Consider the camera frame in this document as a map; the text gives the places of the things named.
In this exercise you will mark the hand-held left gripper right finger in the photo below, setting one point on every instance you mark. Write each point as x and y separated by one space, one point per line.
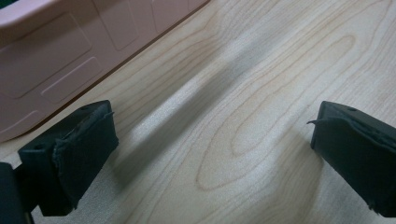
358 155

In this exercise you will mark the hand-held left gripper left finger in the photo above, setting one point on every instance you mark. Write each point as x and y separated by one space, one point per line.
71 161

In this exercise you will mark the pink plastic bin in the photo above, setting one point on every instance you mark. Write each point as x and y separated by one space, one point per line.
56 56

